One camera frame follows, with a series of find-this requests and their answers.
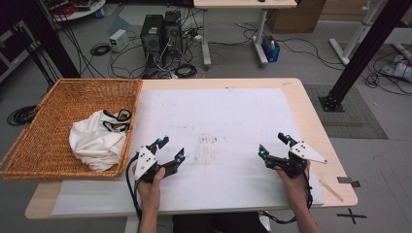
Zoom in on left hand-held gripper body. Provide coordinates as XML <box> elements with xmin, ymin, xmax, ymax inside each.
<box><xmin>133</xmin><ymin>145</ymin><xmax>168</xmax><ymax>184</ymax></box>

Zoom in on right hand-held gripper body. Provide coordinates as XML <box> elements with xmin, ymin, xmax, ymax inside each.
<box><xmin>273</xmin><ymin>140</ymin><xmax>328</xmax><ymax>179</ymax></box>

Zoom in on white garment with black trim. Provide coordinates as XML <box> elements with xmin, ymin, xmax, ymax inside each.
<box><xmin>68</xmin><ymin>109</ymin><xmax>133</xmax><ymax>172</ymax></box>

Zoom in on orange wicker basket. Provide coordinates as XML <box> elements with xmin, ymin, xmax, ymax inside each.
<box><xmin>0</xmin><ymin>78</ymin><xmax>144</xmax><ymax>181</ymax></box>

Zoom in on person's left hand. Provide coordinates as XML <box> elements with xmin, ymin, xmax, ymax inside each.
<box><xmin>137</xmin><ymin>167</ymin><xmax>167</xmax><ymax>199</ymax></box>

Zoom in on person's right hand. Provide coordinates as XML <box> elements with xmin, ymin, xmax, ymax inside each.
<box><xmin>274</xmin><ymin>160</ymin><xmax>313</xmax><ymax>209</ymax></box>

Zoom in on thin wooden stick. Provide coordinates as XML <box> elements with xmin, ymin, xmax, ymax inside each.
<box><xmin>319</xmin><ymin>179</ymin><xmax>344</xmax><ymax>203</ymax></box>

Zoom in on grey tape piece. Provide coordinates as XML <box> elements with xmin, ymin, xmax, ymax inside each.
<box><xmin>336</xmin><ymin>176</ymin><xmax>361</xmax><ymax>188</ymax></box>

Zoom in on white table mat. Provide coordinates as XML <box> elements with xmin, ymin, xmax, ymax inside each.
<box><xmin>51</xmin><ymin>87</ymin><xmax>326</xmax><ymax>216</ymax></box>

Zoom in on grey floor mat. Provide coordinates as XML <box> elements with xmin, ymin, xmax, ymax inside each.
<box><xmin>303</xmin><ymin>83</ymin><xmax>389</xmax><ymax>141</ymax></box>

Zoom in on white table leg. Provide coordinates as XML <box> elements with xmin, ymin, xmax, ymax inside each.
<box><xmin>124</xmin><ymin>216</ymin><xmax>141</xmax><ymax>233</ymax></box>

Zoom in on person's dark trousers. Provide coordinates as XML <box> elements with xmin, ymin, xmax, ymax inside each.
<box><xmin>171</xmin><ymin>212</ymin><xmax>264</xmax><ymax>233</ymax></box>

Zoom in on blue box with bottle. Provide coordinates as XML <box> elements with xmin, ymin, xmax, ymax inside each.
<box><xmin>260</xmin><ymin>35</ymin><xmax>282</xmax><ymax>63</ymax></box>

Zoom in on black computer tower green label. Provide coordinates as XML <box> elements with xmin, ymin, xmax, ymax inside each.
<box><xmin>140</xmin><ymin>14</ymin><xmax>165</xmax><ymax>70</ymax></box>

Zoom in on small white device box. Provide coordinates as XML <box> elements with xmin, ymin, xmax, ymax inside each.
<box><xmin>108</xmin><ymin>29</ymin><xmax>130</xmax><ymax>53</ymax></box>

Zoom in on white metal stand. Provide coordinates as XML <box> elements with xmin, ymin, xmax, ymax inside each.
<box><xmin>328</xmin><ymin>0</ymin><xmax>381</xmax><ymax>66</ymax></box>

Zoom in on brown cardboard box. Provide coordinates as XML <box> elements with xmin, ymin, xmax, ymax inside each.
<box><xmin>266</xmin><ymin>0</ymin><xmax>327</xmax><ymax>34</ymax></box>

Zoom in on crumpled plastic bag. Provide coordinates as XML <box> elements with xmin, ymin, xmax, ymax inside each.
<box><xmin>380</xmin><ymin>54</ymin><xmax>412</xmax><ymax>83</ymax></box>

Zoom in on wooden desk with white legs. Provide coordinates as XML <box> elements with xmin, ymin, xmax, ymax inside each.
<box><xmin>192</xmin><ymin>0</ymin><xmax>298</xmax><ymax>68</ymax></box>

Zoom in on round white table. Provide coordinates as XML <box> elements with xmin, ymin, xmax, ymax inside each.
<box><xmin>41</xmin><ymin>0</ymin><xmax>107</xmax><ymax>22</ymax></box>

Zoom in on grey shelf unit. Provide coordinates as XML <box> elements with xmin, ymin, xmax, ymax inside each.
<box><xmin>0</xmin><ymin>20</ymin><xmax>41</xmax><ymax>83</ymax></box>

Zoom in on left hand-held gripper black cable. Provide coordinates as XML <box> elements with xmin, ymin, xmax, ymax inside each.
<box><xmin>125</xmin><ymin>153</ymin><xmax>144</xmax><ymax>221</ymax></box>

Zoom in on hand-held gripper black cable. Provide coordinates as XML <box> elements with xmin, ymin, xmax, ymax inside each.
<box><xmin>125</xmin><ymin>153</ymin><xmax>144</xmax><ymax>221</ymax></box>
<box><xmin>263</xmin><ymin>168</ymin><xmax>315</xmax><ymax>226</ymax></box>

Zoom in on right hand-held gripper black cable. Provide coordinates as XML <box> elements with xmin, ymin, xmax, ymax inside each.
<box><xmin>263</xmin><ymin>168</ymin><xmax>315</xmax><ymax>226</ymax></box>

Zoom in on thick black cable coil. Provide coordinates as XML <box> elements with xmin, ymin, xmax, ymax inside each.
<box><xmin>174</xmin><ymin>63</ymin><xmax>198</xmax><ymax>79</ymax></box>

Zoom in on small black cable coil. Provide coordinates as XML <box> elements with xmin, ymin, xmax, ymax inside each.
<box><xmin>89</xmin><ymin>43</ymin><xmax>112</xmax><ymax>57</ymax></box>

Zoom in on black metal post with base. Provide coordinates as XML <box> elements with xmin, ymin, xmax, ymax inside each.
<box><xmin>318</xmin><ymin>0</ymin><xmax>412</xmax><ymax>113</ymax></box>

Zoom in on large black cable coil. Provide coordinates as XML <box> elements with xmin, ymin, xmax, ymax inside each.
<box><xmin>6</xmin><ymin>104</ymin><xmax>39</xmax><ymax>127</ymax></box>

